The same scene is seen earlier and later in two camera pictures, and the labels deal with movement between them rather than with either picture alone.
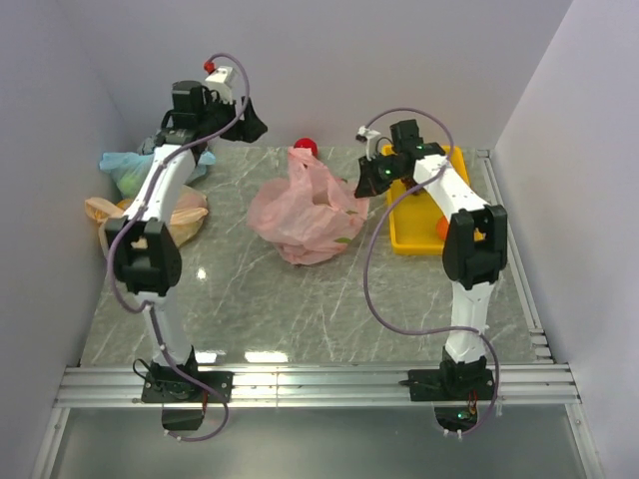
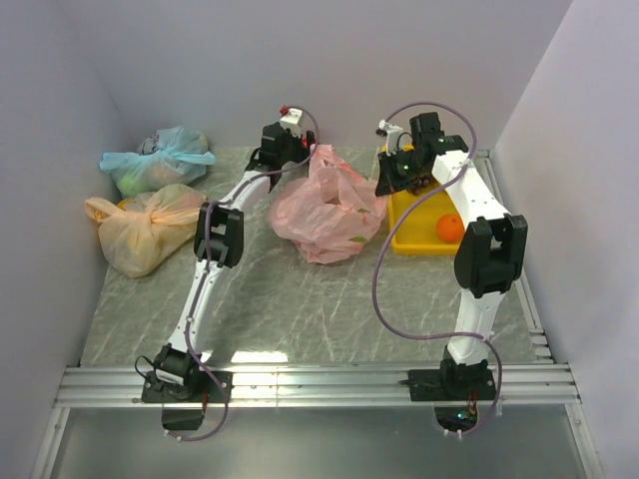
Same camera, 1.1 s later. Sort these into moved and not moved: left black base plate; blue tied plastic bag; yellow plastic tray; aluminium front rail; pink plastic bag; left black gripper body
Moved: pink plastic bag; left black gripper body
Not moved: blue tied plastic bag; yellow plastic tray; aluminium front rail; left black base plate
